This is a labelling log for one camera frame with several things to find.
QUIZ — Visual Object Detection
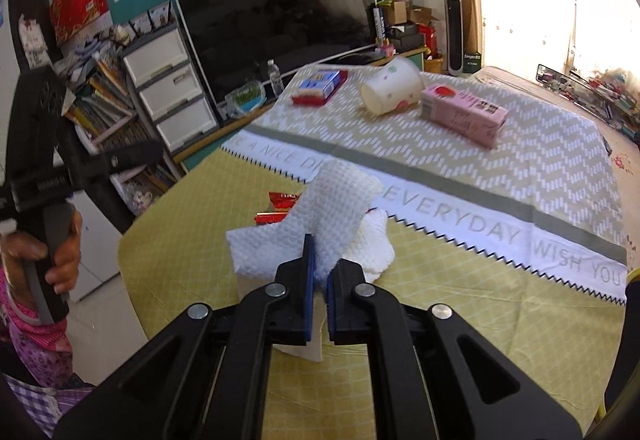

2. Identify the red snack wrapper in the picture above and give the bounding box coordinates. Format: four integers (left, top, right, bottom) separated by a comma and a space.
254, 192, 300, 225

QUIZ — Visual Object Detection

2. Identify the pink strawberry milk carton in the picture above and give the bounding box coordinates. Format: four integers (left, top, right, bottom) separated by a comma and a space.
420, 84, 509, 148

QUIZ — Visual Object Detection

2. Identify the large black television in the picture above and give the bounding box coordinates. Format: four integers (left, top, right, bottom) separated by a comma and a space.
175, 0, 375, 106

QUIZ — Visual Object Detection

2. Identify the person's left hand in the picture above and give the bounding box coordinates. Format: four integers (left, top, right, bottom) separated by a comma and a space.
1, 211, 82, 305

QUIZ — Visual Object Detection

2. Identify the patterned tablecloth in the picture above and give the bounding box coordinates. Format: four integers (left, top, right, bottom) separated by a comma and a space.
118, 67, 627, 428

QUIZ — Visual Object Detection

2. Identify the clear plastic bag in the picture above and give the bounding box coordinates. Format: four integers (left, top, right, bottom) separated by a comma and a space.
226, 80, 267, 119

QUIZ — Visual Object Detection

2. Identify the bookshelf with books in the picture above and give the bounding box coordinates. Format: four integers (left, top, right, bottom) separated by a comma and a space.
53, 38, 177, 217

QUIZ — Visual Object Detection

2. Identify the glass side table with clutter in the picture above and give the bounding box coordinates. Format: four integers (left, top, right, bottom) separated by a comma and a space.
536, 64, 639, 145

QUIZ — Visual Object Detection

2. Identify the white drawer unit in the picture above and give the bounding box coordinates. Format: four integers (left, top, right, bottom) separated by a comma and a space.
122, 24, 218, 156

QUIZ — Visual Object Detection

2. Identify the red fire extinguisher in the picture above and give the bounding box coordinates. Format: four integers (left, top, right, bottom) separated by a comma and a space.
416, 24, 439, 58

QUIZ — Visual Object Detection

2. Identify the yellow rimmed trash bin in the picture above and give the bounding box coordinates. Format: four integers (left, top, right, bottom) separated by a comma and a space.
624, 269, 640, 303

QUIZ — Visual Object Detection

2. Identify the red tray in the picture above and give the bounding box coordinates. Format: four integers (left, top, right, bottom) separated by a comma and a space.
292, 69, 348, 107

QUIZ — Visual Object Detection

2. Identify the black tower fan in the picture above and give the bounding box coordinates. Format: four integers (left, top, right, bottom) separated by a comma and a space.
444, 0, 464, 76

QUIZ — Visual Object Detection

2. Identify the blue cartoon tissue pack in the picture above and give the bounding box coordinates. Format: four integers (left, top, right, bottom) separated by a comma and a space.
295, 70, 341, 100

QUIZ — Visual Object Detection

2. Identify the white paper cup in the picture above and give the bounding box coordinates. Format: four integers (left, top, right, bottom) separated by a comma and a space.
360, 56, 424, 116

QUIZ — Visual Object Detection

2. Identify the white foam fruit net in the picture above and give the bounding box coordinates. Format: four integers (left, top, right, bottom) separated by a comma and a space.
345, 209, 395, 283

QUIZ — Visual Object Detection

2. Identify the clear water bottle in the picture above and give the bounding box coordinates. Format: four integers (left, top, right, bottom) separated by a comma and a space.
267, 59, 284, 96

